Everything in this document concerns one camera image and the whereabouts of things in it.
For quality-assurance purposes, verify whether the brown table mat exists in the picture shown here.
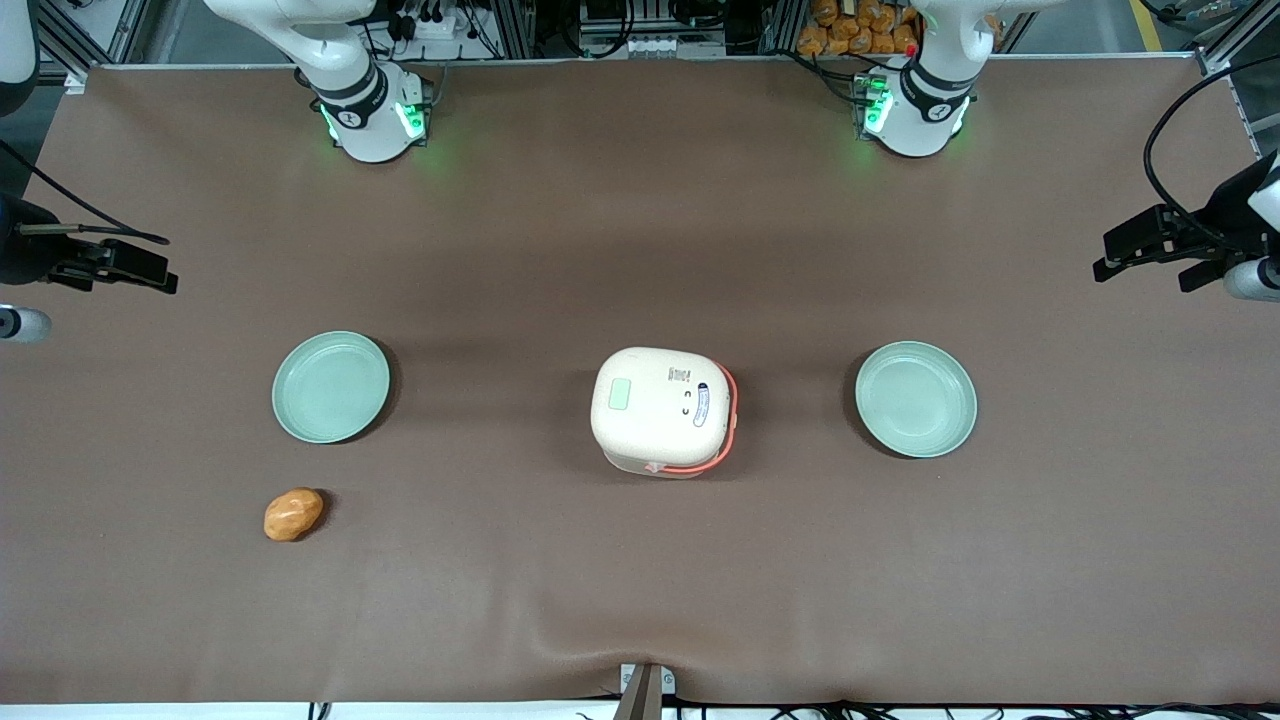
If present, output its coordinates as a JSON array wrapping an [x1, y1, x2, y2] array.
[[0, 57, 1280, 707]]

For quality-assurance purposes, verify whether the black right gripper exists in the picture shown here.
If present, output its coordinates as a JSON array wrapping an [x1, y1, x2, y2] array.
[[0, 194, 180, 295]]

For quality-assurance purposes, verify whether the pale green round plate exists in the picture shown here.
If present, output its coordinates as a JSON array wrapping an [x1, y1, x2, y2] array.
[[854, 340, 979, 460], [271, 330, 392, 445]]

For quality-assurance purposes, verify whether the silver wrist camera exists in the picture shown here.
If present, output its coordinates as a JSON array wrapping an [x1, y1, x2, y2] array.
[[1222, 257, 1280, 304], [0, 306, 52, 345]]

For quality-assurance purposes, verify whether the orange packaged bread pile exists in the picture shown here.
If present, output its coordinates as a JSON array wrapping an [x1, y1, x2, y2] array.
[[796, 0, 922, 58]]

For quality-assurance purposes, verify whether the golden brown bread roll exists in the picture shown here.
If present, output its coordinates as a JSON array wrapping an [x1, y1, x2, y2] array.
[[263, 486, 326, 543]]

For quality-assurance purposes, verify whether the white power strip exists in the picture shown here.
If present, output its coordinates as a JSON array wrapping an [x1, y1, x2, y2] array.
[[397, 10, 463, 43]]

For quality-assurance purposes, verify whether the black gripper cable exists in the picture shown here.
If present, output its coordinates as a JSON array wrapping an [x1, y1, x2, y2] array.
[[1142, 54, 1280, 251], [0, 139, 172, 247]]

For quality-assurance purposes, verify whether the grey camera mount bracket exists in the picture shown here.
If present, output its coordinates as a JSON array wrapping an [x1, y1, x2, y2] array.
[[612, 662, 677, 720]]

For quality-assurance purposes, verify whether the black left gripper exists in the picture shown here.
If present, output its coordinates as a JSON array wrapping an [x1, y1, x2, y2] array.
[[1092, 150, 1280, 294]]

